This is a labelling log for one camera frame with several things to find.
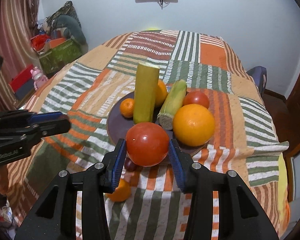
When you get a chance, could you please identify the red box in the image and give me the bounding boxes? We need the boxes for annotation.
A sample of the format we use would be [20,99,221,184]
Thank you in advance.
[9,65,35,92]

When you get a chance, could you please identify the smooth yellow corn piece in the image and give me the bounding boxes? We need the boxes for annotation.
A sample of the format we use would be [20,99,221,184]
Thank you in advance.
[133,62,160,125]

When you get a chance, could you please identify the corn piece with pale husk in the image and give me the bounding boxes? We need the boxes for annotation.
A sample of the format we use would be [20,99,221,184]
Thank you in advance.
[157,79,187,130]

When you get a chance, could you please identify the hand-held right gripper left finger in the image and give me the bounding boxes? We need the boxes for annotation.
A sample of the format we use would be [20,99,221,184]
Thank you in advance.
[14,138,127,240]

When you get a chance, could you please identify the purple plate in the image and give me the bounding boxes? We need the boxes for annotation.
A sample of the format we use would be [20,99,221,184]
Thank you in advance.
[106,85,212,156]

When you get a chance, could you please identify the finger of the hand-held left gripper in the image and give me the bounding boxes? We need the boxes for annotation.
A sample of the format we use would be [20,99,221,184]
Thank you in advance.
[15,116,71,143]
[5,110,67,128]

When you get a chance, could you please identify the orange box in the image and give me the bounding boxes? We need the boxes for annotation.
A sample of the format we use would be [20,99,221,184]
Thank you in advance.
[49,38,67,49]

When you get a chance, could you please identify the small mandarin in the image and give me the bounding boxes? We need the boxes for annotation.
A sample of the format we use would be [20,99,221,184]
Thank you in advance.
[105,179,132,203]
[119,98,135,118]

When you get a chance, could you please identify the dark patterned pillow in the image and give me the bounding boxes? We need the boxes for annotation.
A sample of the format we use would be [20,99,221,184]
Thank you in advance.
[46,1,82,28]

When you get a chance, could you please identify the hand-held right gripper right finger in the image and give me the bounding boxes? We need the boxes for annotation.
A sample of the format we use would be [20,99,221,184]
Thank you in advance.
[168,138,280,240]

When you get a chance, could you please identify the pink toy figure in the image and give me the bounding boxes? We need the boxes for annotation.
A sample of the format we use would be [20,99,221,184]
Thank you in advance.
[31,67,48,90]

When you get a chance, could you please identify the small dark red fruit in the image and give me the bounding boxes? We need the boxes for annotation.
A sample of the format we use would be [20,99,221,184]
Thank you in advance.
[124,158,137,172]

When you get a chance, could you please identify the green storage box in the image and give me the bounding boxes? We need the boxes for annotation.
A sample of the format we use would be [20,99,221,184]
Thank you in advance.
[39,39,83,78]

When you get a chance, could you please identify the red plastic bag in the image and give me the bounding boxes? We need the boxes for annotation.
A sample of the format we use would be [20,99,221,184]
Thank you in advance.
[30,35,50,52]

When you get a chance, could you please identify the brown striped curtain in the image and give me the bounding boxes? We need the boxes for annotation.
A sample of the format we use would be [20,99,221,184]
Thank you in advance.
[0,0,44,110]

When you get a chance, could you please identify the plain orange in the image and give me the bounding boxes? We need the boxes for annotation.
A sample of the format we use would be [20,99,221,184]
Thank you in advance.
[154,79,168,108]

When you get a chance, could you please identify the red tomato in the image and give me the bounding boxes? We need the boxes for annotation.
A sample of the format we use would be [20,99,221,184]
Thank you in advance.
[126,122,170,167]
[182,91,210,110]

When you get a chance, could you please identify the blue chair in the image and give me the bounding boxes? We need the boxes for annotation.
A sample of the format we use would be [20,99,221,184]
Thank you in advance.
[246,66,267,97]

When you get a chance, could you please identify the large orange with sticker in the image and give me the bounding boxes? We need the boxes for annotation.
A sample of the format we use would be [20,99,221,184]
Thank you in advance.
[173,104,216,147]

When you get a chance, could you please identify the grey plush toy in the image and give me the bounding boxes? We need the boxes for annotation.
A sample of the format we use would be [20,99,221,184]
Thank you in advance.
[56,15,87,44]

